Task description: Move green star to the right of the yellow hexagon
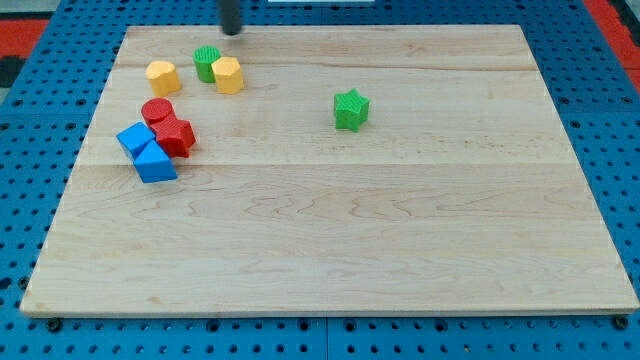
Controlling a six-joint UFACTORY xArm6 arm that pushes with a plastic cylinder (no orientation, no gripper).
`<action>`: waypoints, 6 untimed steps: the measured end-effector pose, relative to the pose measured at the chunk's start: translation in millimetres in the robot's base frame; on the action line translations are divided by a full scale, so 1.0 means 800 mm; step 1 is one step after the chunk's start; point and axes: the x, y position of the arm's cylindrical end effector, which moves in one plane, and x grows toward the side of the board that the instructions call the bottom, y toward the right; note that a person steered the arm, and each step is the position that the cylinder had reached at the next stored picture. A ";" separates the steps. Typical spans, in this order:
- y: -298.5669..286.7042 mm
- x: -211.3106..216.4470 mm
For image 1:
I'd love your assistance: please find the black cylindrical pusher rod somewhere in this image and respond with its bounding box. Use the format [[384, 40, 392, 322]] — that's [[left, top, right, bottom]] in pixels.
[[218, 0, 243, 36]]

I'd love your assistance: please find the green star block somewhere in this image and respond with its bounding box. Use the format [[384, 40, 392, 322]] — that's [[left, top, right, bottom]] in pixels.
[[333, 89, 370, 132]]

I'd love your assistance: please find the yellow hexagon block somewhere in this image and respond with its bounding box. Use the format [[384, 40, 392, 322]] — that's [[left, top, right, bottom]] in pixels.
[[211, 57, 244, 95]]

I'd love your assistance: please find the red star block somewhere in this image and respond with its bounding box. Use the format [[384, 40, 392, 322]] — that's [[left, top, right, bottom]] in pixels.
[[150, 115, 196, 158]]

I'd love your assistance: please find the green cylinder block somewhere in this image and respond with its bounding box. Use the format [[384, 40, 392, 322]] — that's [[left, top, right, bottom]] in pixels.
[[192, 45, 221, 83]]

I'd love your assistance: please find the yellow pentagon block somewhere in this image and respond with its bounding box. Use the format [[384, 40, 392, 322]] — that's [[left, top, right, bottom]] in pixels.
[[145, 60, 182, 97]]

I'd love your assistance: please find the red cylinder block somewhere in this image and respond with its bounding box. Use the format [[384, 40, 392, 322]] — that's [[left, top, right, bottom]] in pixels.
[[141, 98, 174, 125]]

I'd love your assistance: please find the blue cube block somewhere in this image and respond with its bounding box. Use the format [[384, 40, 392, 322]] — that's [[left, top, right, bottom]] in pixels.
[[116, 122, 155, 161]]

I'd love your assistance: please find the blue triangle block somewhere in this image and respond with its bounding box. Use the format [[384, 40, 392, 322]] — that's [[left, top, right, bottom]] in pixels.
[[133, 140, 178, 183]]

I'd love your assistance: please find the wooden board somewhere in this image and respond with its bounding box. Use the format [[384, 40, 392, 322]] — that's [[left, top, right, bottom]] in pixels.
[[21, 25, 639, 318]]

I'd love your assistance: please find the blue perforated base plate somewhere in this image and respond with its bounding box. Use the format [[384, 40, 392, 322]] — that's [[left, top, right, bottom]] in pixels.
[[1, 1, 639, 359]]

